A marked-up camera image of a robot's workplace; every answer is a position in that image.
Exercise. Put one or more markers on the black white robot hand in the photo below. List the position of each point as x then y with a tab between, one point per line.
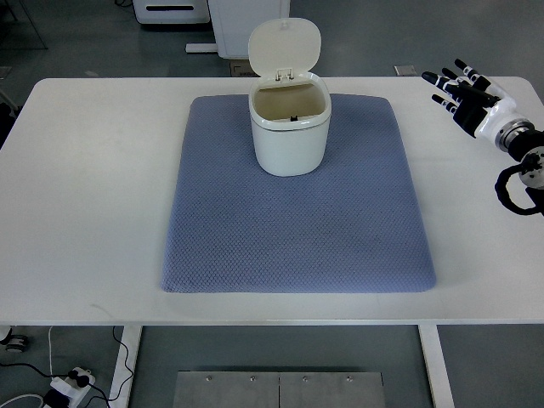
479	106

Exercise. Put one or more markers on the white trash bin with lid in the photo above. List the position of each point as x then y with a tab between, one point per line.
290	107

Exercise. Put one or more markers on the grey floor socket plate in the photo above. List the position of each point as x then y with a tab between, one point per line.
405	71

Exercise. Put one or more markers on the blue textured mat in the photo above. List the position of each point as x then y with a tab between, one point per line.
353	225

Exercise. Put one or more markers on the cardboard box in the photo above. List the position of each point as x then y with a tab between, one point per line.
241	68

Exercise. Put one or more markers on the white cabinet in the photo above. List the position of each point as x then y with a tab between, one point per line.
233	23

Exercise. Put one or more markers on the white right table leg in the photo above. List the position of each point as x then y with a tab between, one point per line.
438	380

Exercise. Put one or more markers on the white machine with black slot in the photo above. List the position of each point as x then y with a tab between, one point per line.
171	12

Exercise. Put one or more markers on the grey metal floor plate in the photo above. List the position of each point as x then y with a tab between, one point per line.
279	389

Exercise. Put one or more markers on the white power strip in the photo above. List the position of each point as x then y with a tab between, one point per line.
74	386

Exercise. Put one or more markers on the caster wheel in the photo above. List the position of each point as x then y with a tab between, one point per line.
13	342

